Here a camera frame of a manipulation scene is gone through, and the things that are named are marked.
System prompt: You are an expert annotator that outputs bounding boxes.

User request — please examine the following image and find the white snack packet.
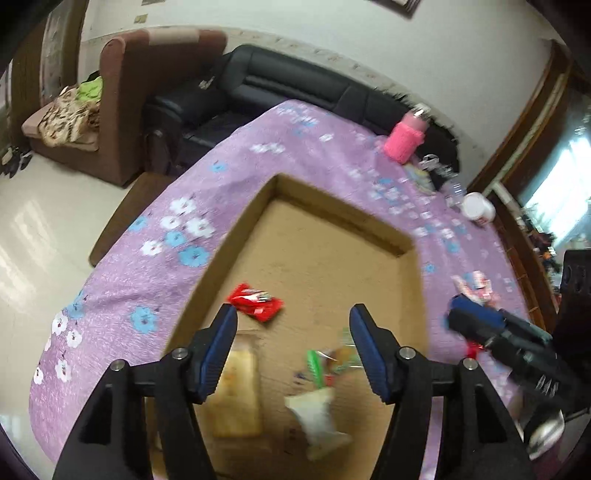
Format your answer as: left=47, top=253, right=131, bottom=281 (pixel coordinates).
left=284, top=387, right=352, bottom=461

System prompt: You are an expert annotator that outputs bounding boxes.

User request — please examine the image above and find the small red snack packet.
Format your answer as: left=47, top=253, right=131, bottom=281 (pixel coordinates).
left=226, top=283, right=283, bottom=323

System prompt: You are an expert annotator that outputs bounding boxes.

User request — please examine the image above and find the green clear candy packet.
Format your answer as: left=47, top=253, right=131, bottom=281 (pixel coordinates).
left=294, top=328, right=363, bottom=389

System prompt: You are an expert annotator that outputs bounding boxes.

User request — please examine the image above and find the purple floral tablecloth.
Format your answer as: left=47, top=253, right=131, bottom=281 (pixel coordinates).
left=29, top=101, right=526, bottom=460

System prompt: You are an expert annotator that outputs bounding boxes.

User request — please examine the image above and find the clear glass cup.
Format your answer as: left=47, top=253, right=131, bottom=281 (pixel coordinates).
left=418, top=154, right=464, bottom=208

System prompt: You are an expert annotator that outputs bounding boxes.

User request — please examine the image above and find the glass panel wooden cabinet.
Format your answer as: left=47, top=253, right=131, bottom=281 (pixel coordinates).
left=469, top=41, right=590, bottom=331

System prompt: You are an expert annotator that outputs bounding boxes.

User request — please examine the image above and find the brown cardboard tray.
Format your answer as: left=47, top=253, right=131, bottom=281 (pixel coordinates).
left=168, top=175, right=427, bottom=479

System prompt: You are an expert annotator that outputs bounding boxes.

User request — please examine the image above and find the framed wall painting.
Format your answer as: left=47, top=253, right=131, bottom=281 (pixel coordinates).
left=370, top=0, right=421, bottom=19

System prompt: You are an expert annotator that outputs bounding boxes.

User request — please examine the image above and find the brown fabric armchair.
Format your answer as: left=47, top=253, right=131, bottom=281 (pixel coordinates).
left=21, top=26, right=228, bottom=186

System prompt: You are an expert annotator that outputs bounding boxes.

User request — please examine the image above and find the patterned blanket on armchair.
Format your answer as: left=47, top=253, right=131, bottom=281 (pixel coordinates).
left=38, top=75, right=103, bottom=147

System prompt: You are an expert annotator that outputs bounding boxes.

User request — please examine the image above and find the white plastic jar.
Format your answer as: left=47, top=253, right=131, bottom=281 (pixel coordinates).
left=461, top=192, right=496, bottom=226

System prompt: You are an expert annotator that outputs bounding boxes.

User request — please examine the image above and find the pink snack packet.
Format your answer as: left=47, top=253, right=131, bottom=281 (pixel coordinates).
left=451, top=270, right=495, bottom=306

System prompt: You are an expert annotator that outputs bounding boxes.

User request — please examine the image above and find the yellow biscuit packet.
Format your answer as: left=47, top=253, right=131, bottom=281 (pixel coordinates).
left=204, top=331, right=263, bottom=439

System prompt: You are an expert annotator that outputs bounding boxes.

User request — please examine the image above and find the pink sleeved water bottle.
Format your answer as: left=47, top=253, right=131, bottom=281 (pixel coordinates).
left=384, top=103, right=431, bottom=165

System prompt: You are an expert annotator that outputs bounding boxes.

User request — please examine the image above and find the black leather sofa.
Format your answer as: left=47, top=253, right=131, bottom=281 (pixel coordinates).
left=142, top=44, right=461, bottom=176

